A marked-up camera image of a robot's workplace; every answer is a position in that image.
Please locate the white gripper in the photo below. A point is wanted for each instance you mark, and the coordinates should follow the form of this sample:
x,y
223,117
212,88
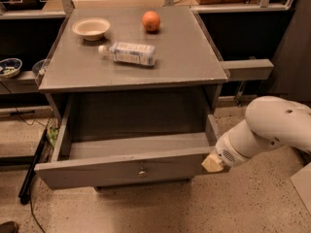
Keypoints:
x,y
226,150

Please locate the grey top drawer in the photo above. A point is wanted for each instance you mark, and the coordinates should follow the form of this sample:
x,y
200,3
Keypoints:
x,y
112,139

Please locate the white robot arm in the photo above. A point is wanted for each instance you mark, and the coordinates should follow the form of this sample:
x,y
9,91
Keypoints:
x,y
270,123

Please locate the grey drawer cabinet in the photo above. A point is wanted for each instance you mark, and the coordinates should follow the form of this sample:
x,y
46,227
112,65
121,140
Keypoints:
x,y
184,58

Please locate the light floor panel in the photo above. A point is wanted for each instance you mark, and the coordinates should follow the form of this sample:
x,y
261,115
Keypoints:
x,y
302,184

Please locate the grey side shelf beam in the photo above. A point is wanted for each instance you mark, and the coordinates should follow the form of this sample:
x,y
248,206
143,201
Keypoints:
x,y
247,70

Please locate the clear plastic water bottle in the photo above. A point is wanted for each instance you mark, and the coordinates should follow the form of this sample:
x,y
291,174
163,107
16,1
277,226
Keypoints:
x,y
144,55

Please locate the orange fruit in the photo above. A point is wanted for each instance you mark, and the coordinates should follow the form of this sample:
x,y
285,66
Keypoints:
x,y
151,21

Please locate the beige paper bowl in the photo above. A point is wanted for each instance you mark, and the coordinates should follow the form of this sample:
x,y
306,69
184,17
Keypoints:
x,y
92,28

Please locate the black floor bar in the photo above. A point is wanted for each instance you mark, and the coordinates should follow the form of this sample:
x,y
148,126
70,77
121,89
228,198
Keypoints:
x,y
24,193

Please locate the dark shoe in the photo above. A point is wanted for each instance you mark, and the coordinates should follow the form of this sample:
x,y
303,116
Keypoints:
x,y
9,227

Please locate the blue patterned bowl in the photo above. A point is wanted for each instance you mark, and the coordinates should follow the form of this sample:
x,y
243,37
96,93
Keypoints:
x,y
10,67

